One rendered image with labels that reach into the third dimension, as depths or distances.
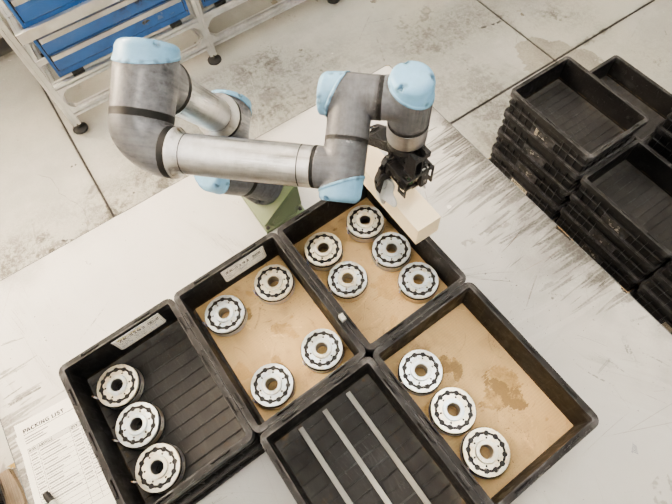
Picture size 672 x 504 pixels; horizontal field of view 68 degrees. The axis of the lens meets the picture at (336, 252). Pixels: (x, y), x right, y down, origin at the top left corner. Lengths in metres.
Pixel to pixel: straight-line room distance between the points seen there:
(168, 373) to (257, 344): 0.23
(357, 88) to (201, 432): 0.85
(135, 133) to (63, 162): 2.05
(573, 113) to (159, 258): 1.62
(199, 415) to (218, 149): 0.66
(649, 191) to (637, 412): 1.00
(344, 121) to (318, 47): 2.27
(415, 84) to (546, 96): 1.44
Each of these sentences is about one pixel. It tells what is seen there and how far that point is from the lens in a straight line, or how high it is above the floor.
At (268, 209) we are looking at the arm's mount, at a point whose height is 0.78.
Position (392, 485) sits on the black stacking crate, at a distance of 1.21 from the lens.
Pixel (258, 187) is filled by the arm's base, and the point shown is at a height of 0.88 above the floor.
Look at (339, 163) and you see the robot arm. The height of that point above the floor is 1.36.
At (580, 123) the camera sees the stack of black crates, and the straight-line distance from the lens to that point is 2.18.
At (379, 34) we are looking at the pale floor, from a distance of 3.16.
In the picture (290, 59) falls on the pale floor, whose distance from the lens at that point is 3.05.
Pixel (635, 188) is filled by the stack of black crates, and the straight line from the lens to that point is 2.22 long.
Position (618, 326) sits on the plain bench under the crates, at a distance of 1.55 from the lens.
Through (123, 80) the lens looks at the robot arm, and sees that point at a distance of 0.99.
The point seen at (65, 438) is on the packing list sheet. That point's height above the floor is 0.70.
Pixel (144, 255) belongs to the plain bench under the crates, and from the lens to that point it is 1.63.
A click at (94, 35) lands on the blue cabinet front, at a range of 2.83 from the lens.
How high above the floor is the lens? 2.03
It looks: 63 degrees down
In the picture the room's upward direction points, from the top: 8 degrees counter-clockwise
